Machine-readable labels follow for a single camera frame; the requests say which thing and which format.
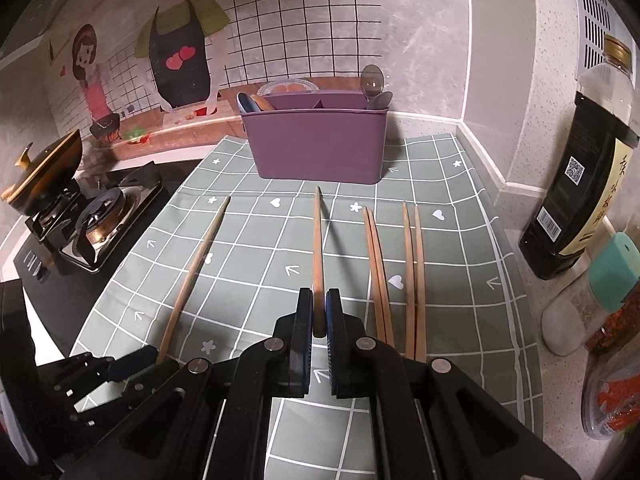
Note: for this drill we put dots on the orange wooden spoon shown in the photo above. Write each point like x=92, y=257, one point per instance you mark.
x=262, y=102

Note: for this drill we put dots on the black gas stove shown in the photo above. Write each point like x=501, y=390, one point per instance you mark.
x=125, y=225

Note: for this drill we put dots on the soy sauce bottle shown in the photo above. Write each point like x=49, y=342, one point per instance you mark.
x=575, y=185

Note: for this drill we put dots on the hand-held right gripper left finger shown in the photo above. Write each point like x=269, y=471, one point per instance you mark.
x=302, y=345

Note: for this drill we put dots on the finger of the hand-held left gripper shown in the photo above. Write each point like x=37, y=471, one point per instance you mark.
x=150, y=377
x=135, y=359

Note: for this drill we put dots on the black pot with yellow rim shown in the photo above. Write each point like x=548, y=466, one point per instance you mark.
x=45, y=170

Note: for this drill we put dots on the plastic-wrapped chili jar orange lid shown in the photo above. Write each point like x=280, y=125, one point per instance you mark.
x=615, y=400

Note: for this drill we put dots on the white vent panel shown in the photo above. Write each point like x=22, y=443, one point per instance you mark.
x=592, y=10

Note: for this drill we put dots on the middle wooden chopstick pair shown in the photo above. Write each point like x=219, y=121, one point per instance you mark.
x=384, y=285

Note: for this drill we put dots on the purple utensil holder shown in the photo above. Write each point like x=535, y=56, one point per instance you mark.
x=315, y=140

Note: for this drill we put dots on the blue spoon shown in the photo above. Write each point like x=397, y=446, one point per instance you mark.
x=246, y=102

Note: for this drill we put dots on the salt shaker with teal cap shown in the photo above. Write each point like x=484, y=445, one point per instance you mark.
x=575, y=315

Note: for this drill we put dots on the chili flakes jar yellow lid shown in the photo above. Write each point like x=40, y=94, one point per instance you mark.
x=617, y=330

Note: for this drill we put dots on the green checked table mat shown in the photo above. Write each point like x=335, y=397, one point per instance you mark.
x=280, y=260

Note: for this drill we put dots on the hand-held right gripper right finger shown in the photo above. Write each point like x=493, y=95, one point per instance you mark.
x=336, y=350

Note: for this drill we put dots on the cartoon wall poster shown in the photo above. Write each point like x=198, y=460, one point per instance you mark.
x=300, y=35

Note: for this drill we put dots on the black spoon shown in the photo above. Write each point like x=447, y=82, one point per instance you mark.
x=372, y=82
x=384, y=100

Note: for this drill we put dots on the range hood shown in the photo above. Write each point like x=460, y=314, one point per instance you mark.
x=30, y=10

